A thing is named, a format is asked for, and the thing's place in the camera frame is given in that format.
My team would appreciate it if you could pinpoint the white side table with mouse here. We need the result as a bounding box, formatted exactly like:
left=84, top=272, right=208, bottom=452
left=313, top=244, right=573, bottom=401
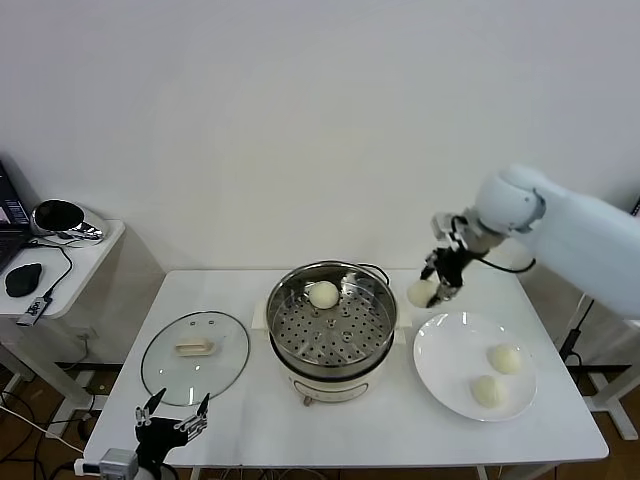
left=0, top=219, right=166, bottom=406

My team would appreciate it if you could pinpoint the black hanging cable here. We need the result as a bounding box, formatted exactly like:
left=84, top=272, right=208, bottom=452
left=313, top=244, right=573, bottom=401
left=573, top=293, right=595, bottom=332

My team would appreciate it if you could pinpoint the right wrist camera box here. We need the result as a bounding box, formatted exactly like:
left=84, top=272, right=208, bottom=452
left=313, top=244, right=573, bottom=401
left=432, top=212, right=464, bottom=246

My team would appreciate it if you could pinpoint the stainless steel steamer basket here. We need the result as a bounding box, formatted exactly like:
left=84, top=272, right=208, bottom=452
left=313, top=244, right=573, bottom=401
left=265, top=259, right=399, bottom=369

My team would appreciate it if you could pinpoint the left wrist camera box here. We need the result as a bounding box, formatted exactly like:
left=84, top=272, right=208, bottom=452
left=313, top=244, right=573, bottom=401
left=74, top=448, right=139, bottom=476

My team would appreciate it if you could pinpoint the black desk cable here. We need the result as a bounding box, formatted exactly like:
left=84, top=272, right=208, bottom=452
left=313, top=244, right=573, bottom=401
left=27, top=234, right=89, bottom=301

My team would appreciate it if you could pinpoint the steel steamer pot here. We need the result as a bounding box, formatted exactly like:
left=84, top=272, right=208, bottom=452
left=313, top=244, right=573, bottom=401
left=252, top=297, right=414, bottom=407

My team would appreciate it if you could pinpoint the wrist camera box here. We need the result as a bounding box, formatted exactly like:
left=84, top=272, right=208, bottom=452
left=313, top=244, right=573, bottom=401
left=74, top=448, right=139, bottom=476
left=432, top=212, right=464, bottom=246

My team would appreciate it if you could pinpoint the black power adapter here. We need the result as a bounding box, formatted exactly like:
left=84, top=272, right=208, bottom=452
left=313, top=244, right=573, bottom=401
left=558, top=327, right=584, bottom=359

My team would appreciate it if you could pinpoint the white floor cable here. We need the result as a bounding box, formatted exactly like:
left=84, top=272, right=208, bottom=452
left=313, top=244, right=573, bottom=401
left=0, top=403, right=86, bottom=455

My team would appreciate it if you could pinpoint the chrome round device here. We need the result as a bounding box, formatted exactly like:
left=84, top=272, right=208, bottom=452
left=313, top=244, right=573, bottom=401
left=30, top=198, right=109, bottom=244

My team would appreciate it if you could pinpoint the white steamed baozi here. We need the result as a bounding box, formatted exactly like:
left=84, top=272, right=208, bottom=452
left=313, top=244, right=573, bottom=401
left=487, top=343, right=524, bottom=375
left=307, top=279, right=341, bottom=310
left=470, top=374, right=510, bottom=409
left=407, top=279, right=437, bottom=308

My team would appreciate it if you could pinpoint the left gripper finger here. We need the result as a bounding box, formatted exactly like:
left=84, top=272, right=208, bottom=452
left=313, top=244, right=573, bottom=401
left=134, top=388, right=167, bottom=426
left=173, top=393, right=211, bottom=440

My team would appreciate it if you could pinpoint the small grey usb adapter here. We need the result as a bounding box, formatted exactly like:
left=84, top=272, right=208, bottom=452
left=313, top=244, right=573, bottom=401
left=15, top=294, right=54, bottom=327

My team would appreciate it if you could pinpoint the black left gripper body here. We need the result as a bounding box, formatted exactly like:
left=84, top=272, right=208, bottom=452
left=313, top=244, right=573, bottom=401
left=135, top=418, right=194, bottom=464

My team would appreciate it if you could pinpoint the glass lid cream handle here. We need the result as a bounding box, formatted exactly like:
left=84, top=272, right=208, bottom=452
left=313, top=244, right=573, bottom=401
left=140, top=310, right=251, bottom=407

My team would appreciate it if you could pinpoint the black laptop beside chrome device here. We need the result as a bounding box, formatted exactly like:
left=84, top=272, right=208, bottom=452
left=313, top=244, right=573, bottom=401
left=0, top=158, right=34, bottom=269

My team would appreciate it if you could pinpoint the white round plate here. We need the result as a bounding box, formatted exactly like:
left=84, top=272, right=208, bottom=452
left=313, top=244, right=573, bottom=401
left=412, top=311, right=539, bottom=422

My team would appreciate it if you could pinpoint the black pot power cable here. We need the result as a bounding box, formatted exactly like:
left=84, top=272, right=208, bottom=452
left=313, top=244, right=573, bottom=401
left=359, top=263, right=391, bottom=287

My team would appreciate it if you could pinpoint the black computer mouse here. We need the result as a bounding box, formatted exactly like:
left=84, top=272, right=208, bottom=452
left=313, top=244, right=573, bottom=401
left=3, top=262, right=44, bottom=299

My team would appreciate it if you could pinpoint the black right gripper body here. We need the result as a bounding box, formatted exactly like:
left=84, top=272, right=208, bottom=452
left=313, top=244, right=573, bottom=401
left=433, top=245, right=475, bottom=287

